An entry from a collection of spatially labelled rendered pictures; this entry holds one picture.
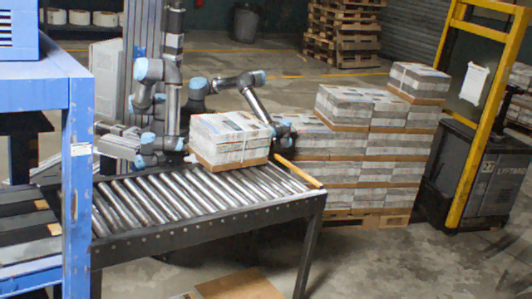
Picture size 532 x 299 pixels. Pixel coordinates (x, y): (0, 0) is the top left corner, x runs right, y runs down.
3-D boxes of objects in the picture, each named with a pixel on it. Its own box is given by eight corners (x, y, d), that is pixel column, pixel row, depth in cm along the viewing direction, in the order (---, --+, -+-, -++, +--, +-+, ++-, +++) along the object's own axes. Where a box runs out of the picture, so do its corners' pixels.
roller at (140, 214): (118, 187, 251) (119, 178, 249) (159, 235, 218) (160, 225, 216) (108, 188, 248) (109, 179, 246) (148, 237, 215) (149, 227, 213)
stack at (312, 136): (227, 208, 397) (241, 110, 366) (355, 204, 438) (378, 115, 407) (240, 236, 364) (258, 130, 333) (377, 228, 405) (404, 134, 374)
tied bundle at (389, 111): (346, 115, 396) (352, 86, 388) (377, 116, 406) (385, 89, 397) (368, 133, 364) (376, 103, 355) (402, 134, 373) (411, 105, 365)
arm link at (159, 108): (174, 120, 302) (176, 99, 297) (151, 119, 298) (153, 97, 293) (171, 113, 313) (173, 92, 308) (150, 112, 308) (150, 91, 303)
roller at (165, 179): (165, 178, 267) (166, 170, 265) (210, 223, 233) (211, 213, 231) (157, 180, 264) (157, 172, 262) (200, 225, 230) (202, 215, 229)
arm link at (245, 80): (235, 68, 313) (275, 133, 303) (248, 67, 321) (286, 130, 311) (226, 80, 321) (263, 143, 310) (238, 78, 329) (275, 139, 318)
